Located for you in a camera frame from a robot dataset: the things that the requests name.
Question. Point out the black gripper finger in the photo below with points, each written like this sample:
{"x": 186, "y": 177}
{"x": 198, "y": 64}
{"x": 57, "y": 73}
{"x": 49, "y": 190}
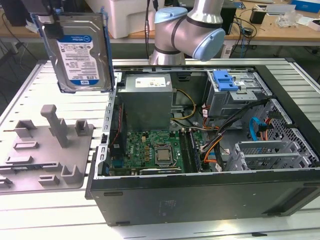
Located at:
{"x": 55, "y": 31}

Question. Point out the hard disk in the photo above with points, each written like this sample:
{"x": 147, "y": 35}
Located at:
{"x": 77, "y": 55}

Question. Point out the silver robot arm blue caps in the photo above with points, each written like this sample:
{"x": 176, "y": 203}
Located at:
{"x": 190, "y": 27}

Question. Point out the grey metal disk bay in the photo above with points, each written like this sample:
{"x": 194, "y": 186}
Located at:
{"x": 301, "y": 162}

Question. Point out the crumpled plastic bag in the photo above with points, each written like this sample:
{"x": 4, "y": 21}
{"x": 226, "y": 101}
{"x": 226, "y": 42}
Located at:
{"x": 30, "y": 27}

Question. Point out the large black box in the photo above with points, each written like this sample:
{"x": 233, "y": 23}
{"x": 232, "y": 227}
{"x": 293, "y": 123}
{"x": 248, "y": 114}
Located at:
{"x": 15, "y": 12}

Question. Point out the white foam box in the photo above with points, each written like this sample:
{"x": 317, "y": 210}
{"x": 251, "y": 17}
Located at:
{"x": 125, "y": 20}

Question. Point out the grey power supply unit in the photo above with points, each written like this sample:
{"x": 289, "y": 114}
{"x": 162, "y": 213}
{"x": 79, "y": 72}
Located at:
{"x": 145, "y": 105}

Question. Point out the grey parts rack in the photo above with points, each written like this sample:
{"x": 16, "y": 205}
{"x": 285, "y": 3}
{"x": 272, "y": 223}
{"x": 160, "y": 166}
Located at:
{"x": 37, "y": 150}

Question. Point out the green motherboard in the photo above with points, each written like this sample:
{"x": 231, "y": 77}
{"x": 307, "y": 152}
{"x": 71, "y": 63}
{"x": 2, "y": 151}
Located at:
{"x": 140, "y": 150}

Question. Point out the silver CPU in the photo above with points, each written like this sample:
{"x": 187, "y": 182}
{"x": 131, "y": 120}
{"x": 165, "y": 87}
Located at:
{"x": 163, "y": 155}

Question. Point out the CPU socket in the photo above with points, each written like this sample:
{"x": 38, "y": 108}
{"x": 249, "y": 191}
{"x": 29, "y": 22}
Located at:
{"x": 163, "y": 165}

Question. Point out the white label tag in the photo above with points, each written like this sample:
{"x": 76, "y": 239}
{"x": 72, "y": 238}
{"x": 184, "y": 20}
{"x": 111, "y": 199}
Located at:
{"x": 228, "y": 51}

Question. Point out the black RAM slot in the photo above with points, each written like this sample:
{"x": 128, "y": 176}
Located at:
{"x": 183, "y": 150}

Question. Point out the black graphics card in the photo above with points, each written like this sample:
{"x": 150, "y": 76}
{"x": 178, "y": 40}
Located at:
{"x": 160, "y": 171}

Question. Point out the blue plastic drive latch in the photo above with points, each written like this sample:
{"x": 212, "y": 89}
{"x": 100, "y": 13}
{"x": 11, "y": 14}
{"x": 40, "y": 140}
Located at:
{"x": 223, "y": 81}

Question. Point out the black computer tower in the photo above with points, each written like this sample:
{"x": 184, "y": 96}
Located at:
{"x": 231, "y": 20}

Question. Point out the grey metal drive cage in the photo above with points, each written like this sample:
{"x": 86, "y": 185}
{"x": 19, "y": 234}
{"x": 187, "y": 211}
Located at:
{"x": 225, "y": 105}

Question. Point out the small black adapter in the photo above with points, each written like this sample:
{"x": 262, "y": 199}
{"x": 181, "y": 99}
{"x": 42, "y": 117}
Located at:
{"x": 248, "y": 31}

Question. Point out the small black box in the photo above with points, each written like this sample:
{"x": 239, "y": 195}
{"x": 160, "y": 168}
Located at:
{"x": 257, "y": 16}

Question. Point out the black PC case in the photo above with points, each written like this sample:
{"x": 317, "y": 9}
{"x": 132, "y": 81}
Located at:
{"x": 200, "y": 200}

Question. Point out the flat grey box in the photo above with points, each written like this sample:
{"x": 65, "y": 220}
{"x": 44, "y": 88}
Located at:
{"x": 280, "y": 9}

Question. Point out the clear plastic bags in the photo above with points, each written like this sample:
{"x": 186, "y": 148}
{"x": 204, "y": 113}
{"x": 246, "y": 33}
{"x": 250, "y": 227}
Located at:
{"x": 292, "y": 18}

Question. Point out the blue cardboard box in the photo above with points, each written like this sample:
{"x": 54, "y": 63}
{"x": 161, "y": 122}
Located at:
{"x": 305, "y": 5}

